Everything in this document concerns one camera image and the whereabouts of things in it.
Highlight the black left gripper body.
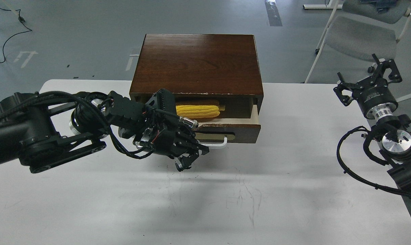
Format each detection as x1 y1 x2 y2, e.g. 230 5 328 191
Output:
69 88 201 159

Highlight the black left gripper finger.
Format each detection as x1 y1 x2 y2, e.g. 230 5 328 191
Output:
175 151 200 172
188 141 209 157

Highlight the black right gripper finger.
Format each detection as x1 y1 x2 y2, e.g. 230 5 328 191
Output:
333 71 364 107
370 54 402 85

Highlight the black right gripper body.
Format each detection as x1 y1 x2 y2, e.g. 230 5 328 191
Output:
357 79 398 119

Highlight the white drawer handle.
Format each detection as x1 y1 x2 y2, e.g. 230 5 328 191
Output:
200 136 228 149

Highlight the yellow corn cob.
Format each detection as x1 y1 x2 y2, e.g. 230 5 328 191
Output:
176 104 220 118

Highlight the wooden drawer with brown front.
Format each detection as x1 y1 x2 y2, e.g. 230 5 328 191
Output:
176 97 261 143

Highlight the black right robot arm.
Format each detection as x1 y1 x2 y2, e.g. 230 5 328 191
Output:
333 54 411 199

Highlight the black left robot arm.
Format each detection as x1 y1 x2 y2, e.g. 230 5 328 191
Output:
0 89 209 174

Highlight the dark brown wooden cabinet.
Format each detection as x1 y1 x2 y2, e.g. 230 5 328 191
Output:
129 34 264 110

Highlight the white table leg bar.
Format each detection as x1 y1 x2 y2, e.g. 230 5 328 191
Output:
302 3 343 10

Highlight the grey floor tape strip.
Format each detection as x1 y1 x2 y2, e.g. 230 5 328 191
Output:
265 0 283 27

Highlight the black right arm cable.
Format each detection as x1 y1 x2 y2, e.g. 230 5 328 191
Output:
336 126 411 201

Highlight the black floor cable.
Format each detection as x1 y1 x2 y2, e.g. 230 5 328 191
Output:
0 0 33 64

